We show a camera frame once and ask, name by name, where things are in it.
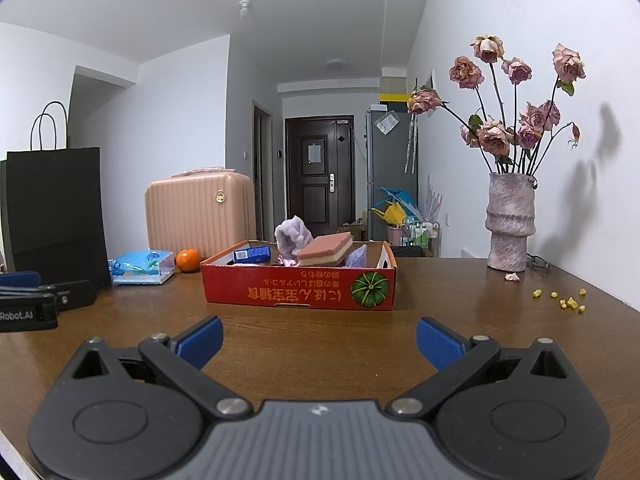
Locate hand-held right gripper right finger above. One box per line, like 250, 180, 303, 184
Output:
385, 317, 578, 418

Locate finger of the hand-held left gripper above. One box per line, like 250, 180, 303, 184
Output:
0, 270, 42, 289
0, 280, 98, 315

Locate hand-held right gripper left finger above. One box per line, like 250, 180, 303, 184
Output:
62, 316, 252, 419

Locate small blue tissue packet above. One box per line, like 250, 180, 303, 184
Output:
233, 246, 271, 265

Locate orange cardboard box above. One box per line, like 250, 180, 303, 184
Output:
201, 240, 398, 311

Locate lavender soft pouch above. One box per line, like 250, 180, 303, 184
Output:
345, 245, 371, 269

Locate fluffy purple cloth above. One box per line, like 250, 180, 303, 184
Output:
274, 216, 315, 257

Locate pink yellow sponge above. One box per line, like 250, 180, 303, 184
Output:
297, 232, 354, 268

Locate large blue tissue pack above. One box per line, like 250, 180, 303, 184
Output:
108, 249, 176, 286

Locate black paper bag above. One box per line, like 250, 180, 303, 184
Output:
0, 101, 112, 291

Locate orange fruit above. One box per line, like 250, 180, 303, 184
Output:
176, 248, 203, 274

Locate metal cart with bottles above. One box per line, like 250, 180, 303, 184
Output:
402, 217, 441, 256

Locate pink ribbed suitcase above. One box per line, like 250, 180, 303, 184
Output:
145, 167, 257, 261

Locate scattered yellow petal bits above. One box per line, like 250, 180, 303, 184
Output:
531, 287, 589, 314

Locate mottled pink ceramic vase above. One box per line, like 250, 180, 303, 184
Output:
486, 172, 537, 272

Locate purple feather decoration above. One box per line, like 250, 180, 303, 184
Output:
425, 175, 444, 221

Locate grey refrigerator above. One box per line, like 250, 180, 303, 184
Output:
365, 105, 419, 244

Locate dark brown entrance door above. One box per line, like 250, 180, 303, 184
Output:
285, 116, 355, 234

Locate white folded umbrella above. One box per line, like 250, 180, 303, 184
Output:
405, 114, 419, 174

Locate dried pink rose bouquet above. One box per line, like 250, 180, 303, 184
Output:
407, 35, 587, 177

